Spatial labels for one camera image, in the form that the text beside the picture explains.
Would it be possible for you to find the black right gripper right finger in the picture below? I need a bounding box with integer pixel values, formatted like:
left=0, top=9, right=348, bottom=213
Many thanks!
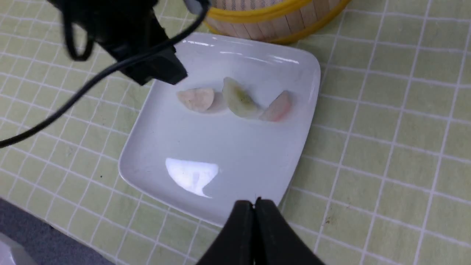
left=254, top=198, right=324, bottom=265

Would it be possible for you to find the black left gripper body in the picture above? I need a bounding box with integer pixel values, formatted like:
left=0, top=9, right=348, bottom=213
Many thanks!
left=49, top=0, right=187, bottom=85

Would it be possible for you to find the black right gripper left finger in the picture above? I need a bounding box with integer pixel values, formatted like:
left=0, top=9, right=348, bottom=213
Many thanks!
left=197, top=200, right=254, bottom=265

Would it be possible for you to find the white dumpling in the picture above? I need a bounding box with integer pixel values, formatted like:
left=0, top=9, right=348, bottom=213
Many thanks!
left=176, top=88, right=215, bottom=113

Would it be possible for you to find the white square plate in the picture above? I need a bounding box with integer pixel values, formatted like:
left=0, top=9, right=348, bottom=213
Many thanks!
left=118, top=32, right=321, bottom=226

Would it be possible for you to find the pink dumpling on plate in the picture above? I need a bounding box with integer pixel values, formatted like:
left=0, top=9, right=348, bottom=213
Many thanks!
left=259, top=91, right=292, bottom=122

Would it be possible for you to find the green dumpling on plate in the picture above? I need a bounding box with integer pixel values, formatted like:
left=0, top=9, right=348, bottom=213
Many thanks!
left=222, top=77, right=261, bottom=120

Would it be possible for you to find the green checkered tablecloth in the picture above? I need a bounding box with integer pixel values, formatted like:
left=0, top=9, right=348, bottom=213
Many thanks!
left=1, top=0, right=470, bottom=265

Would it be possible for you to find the yellow-rimmed bamboo steamer basket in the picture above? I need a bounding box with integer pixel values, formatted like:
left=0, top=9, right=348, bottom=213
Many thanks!
left=205, top=0, right=349, bottom=44

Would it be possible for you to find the black cable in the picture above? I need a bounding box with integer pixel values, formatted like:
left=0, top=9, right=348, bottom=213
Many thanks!
left=0, top=0, right=211, bottom=148

